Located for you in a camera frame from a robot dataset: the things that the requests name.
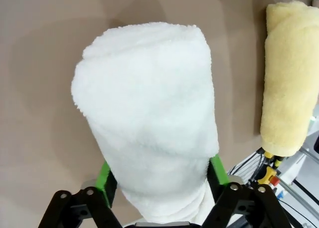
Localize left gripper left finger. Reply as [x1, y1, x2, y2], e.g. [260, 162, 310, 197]
[37, 160, 125, 228]

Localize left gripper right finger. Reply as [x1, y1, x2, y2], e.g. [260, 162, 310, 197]
[201, 153, 292, 228]

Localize white towel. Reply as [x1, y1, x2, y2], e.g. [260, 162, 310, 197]
[71, 23, 220, 225]

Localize yellow emergency stop button box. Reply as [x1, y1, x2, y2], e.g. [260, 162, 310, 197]
[257, 166, 281, 186]

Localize white equipment housing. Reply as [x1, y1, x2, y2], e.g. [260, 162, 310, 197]
[279, 128, 319, 228]

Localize yellow rolled towel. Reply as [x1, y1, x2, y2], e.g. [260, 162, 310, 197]
[259, 2, 319, 157]

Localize black cable bundle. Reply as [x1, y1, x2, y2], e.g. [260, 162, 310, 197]
[228, 148, 265, 184]

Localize yellow cable connectors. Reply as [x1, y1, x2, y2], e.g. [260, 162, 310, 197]
[263, 151, 284, 170]

